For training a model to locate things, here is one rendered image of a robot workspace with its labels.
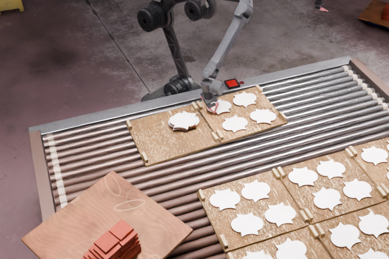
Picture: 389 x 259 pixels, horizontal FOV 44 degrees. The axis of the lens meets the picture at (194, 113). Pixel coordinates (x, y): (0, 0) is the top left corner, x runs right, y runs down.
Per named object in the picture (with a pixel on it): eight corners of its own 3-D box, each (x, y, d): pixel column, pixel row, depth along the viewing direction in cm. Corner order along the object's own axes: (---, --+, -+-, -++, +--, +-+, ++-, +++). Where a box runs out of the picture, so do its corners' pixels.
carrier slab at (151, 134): (125, 124, 265) (125, 122, 264) (193, 106, 278) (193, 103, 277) (146, 167, 241) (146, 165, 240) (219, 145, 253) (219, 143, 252)
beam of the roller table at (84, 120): (30, 134, 268) (28, 126, 264) (346, 62, 323) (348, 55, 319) (32, 144, 262) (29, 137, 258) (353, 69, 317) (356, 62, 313)
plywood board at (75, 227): (21, 241, 196) (20, 238, 195) (113, 172, 225) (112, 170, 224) (101, 319, 172) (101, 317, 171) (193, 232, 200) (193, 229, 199)
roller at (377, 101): (52, 186, 237) (50, 180, 234) (380, 101, 289) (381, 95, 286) (53, 193, 234) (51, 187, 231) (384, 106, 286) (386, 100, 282)
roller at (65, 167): (49, 172, 244) (47, 166, 241) (369, 91, 296) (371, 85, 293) (51, 179, 241) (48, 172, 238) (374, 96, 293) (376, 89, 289)
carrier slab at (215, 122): (194, 105, 278) (194, 103, 277) (256, 88, 290) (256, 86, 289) (221, 144, 254) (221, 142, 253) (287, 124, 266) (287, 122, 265)
